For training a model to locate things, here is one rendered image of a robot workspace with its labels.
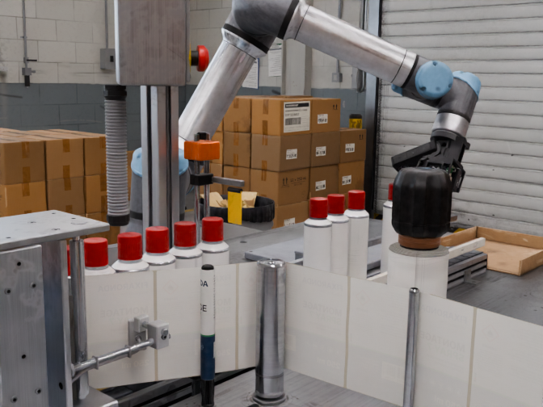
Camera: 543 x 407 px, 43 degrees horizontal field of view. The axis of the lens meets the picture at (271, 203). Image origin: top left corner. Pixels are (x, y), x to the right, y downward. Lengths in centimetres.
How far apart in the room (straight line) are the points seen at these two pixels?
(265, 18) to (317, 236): 47
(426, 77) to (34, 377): 98
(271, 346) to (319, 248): 38
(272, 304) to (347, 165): 467
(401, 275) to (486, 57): 472
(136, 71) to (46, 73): 609
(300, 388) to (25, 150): 360
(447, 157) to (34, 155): 326
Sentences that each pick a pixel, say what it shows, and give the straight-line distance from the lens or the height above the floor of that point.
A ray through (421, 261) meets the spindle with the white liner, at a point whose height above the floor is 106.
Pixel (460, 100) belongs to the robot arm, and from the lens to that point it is 161.
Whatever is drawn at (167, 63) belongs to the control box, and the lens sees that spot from 100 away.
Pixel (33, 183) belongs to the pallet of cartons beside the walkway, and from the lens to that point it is 448.
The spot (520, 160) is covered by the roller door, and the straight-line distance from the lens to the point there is 553.
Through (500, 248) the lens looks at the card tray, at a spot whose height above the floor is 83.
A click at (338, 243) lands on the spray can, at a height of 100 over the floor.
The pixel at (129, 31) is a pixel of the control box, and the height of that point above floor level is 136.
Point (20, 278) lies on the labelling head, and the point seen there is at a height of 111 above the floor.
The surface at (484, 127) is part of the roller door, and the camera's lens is 564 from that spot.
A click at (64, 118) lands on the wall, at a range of 718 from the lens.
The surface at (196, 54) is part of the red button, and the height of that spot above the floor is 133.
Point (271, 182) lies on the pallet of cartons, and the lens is 491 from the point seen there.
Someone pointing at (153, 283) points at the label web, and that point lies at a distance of 87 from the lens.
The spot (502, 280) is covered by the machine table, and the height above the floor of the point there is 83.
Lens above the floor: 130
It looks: 10 degrees down
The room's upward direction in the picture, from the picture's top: 1 degrees clockwise
